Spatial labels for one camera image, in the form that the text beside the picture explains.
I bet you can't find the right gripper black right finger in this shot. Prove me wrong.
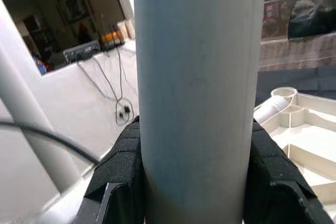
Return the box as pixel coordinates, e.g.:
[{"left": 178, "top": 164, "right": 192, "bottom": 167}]
[{"left": 243, "top": 118, "right": 330, "bottom": 224}]

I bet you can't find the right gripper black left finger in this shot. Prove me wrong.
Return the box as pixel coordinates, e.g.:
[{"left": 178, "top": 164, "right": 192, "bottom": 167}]
[{"left": 77, "top": 115, "right": 145, "bottom": 224}]

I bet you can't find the white plastic table top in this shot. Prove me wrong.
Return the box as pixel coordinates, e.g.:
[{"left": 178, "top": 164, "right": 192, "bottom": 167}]
[{"left": 253, "top": 87, "right": 336, "bottom": 205}]

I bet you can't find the beige patterned cloth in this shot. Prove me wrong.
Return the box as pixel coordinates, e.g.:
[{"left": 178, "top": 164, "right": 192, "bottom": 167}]
[{"left": 258, "top": 34, "right": 336, "bottom": 71}]

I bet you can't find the shiny black plastic bag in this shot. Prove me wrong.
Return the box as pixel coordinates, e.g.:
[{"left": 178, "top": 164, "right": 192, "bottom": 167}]
[{"left": 287, "top": 0, "right": 336, "bottom": 40}]

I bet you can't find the dark framed picture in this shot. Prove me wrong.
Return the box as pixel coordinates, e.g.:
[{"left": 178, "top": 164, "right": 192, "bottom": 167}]
[{"left": 56, "top": 0, "right": 90, "bottom": 25}]

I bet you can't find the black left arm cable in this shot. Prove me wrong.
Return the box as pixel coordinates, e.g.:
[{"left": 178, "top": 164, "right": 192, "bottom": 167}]
[{"left": 0, "top": 121, "right": 99, "bottom": 163}]

